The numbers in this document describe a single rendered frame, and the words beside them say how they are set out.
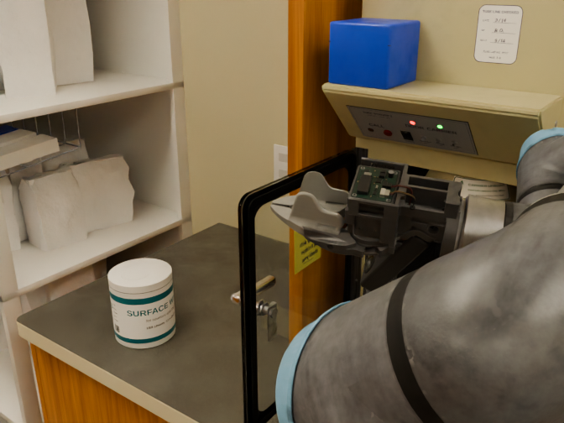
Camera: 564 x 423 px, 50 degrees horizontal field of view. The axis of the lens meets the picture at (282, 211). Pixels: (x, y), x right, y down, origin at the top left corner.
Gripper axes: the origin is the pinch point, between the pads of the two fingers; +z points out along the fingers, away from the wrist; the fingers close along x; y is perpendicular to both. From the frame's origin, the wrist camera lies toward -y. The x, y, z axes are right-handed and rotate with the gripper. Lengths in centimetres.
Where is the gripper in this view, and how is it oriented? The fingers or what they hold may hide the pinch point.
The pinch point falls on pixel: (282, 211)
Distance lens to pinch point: 72.1
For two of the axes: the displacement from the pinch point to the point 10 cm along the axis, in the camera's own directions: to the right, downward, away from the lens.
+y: -0.5, -7.2, -6.9
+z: -9.6, -1.7, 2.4
